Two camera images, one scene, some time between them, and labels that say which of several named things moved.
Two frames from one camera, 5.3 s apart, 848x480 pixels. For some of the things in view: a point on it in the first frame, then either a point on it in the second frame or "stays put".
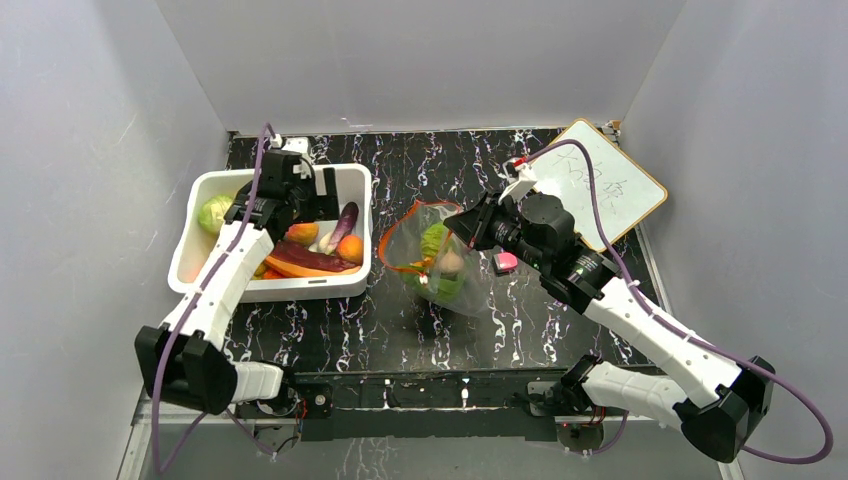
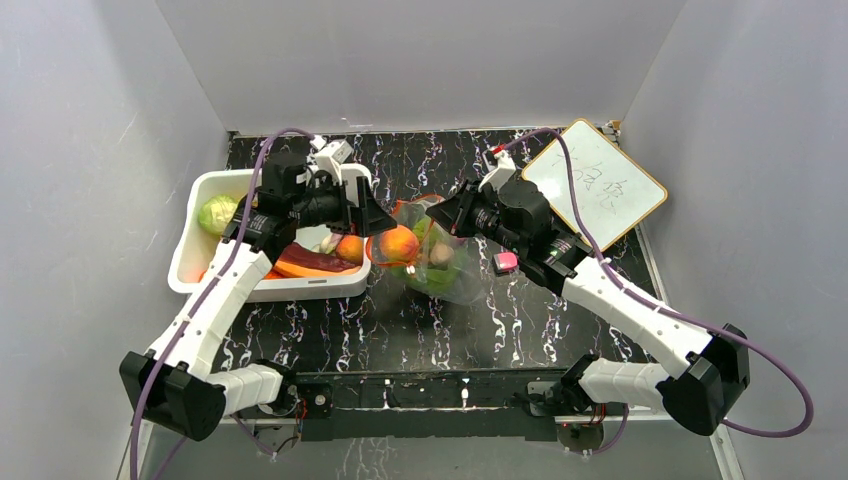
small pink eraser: (505, 262) stays put
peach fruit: (303, 233) to (399, 244)
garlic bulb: (451, 262) to (441, 254)
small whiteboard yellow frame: (625, 192) stays put
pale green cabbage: (212, 212) stays put
